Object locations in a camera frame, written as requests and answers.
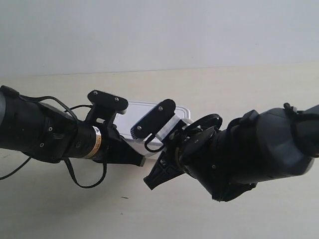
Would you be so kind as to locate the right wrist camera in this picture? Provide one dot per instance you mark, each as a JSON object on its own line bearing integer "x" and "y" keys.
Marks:
{"x": 153, "y": 121}

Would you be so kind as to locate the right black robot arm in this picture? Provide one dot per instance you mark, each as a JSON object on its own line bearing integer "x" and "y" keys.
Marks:
{"x": 257, "y": 147}

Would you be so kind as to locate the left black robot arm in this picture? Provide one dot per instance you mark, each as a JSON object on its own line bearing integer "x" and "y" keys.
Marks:
{"x": 47, "y": 134}

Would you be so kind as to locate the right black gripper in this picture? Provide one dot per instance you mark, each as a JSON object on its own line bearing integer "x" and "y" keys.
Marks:
{"x": 185, "y": 149}

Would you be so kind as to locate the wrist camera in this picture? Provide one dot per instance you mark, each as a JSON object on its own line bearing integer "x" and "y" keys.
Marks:
{"x": 153, "y": 121}
{"x": 105, "y": 106}

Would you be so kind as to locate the white lidded plastic container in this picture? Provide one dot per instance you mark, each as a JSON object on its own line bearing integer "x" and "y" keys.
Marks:
{"x": 135, "y": 111}

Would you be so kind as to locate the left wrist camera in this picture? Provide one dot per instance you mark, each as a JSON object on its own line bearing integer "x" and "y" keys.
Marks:
{"x": 105, "y": 106}

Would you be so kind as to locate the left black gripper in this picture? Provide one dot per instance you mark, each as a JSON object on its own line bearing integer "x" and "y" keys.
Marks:
{"x": 102, "y": 142}

